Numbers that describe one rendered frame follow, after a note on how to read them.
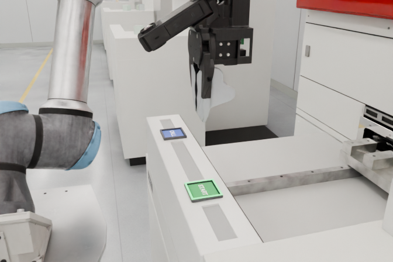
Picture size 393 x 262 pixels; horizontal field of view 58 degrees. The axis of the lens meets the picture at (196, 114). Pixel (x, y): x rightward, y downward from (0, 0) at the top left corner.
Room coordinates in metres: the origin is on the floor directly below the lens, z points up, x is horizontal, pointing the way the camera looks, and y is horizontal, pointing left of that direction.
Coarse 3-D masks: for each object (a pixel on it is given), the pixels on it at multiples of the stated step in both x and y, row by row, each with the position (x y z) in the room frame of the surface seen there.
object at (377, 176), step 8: (344, 152) 0.86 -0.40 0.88; (344, 160) 0.86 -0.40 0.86; (352, 160) 0.83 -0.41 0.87; (360, 160) 0.81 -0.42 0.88; (360, 168) 0.80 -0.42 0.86; (368, 168) 0.77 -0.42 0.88; (384, 168) 0.77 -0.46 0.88; (392, 168) 0.77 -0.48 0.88; (368, 176) 0.77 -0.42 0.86; (376, 176) 0.75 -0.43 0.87; (384, 176) 0.73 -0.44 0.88; (392, 176) 0.73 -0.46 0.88; (376, 184) 0.74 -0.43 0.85; (384, 184) 0.72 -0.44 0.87
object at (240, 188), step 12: (324, 168) 0.82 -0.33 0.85; (336, 168) 0.82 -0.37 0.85; (348, 168) 0.82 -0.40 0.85; (252, 180) 0.77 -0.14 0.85; (264, 180) 0.77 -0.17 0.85; (276, 180) 0.77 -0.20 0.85; (288, 180) 0.78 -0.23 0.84; (300, 180) 0.79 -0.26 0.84; (312, 180) 0.80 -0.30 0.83; (324, 180) 0.81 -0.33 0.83; (240, 192) 0.74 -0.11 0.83; (252, 192) 0.75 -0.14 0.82
